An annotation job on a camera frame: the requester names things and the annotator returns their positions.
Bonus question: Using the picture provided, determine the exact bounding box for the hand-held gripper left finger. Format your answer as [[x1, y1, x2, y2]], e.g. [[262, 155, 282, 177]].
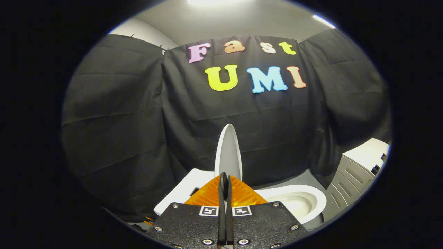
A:
[[147, 172, 227, 249]]

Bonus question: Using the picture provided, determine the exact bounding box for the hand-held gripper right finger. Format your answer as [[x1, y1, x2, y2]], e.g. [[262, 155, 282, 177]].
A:
[[226, 175, 308, 249]]

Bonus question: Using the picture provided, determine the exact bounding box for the white toilet lid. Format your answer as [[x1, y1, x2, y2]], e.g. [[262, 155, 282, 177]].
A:
[[214, 124, 243, 181]]

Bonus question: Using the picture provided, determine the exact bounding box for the white toilet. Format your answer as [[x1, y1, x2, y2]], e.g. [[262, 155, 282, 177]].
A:
[[154, 168, 327, 225]]

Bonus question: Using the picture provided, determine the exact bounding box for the black backdrop cloth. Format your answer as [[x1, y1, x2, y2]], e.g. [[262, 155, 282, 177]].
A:
[[61, 28, 392, 222]]

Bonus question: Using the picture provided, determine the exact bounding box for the grey white cabinet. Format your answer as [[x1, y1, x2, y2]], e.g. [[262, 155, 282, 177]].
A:
[[322, 138, 390, 222]]

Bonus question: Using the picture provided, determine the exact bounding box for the small ceiling light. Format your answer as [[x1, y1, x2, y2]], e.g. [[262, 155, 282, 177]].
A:
[[312, 14, 336, 29]]

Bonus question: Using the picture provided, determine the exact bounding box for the large ceiling light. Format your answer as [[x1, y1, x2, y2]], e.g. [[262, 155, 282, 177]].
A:
[[187, 0, 243, 6]]

